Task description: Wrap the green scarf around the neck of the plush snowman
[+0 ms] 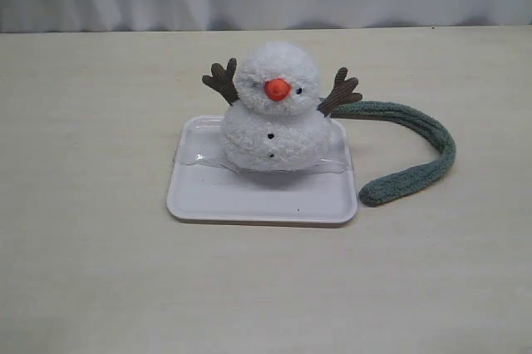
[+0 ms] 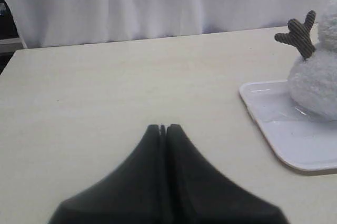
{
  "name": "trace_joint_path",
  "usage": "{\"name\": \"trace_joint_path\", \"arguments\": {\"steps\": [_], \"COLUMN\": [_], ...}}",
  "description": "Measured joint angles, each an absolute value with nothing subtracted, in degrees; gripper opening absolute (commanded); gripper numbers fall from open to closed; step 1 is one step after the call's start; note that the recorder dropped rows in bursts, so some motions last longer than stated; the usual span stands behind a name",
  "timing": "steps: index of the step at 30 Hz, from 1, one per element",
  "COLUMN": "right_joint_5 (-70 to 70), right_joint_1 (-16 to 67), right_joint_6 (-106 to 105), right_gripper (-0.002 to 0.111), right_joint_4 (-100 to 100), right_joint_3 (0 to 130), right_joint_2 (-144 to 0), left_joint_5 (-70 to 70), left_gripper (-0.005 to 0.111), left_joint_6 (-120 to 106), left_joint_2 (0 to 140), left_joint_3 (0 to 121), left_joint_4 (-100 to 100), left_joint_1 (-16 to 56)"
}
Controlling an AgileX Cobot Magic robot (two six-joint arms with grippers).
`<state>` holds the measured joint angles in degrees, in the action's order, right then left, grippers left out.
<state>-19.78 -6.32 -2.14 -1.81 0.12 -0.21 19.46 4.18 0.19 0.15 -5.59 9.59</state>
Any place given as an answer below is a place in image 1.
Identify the white plush snowman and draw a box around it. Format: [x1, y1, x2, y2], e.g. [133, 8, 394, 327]
[202, 42, 362, 172]

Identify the green fleece scarf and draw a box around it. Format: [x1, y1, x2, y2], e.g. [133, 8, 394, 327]
[332, 101, 456, 207]

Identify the white plastic tray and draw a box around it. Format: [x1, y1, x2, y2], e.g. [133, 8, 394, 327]
[166, 116, 358, 228]

